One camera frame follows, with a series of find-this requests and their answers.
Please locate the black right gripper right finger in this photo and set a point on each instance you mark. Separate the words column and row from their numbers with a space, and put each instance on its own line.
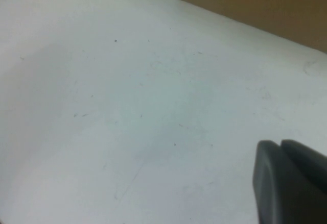
column 309, row 162

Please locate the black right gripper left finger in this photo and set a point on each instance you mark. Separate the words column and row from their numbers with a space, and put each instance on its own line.
column 278, row 190

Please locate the brown cardboard shoe box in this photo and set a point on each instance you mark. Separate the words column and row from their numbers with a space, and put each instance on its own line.
column 255, row 2

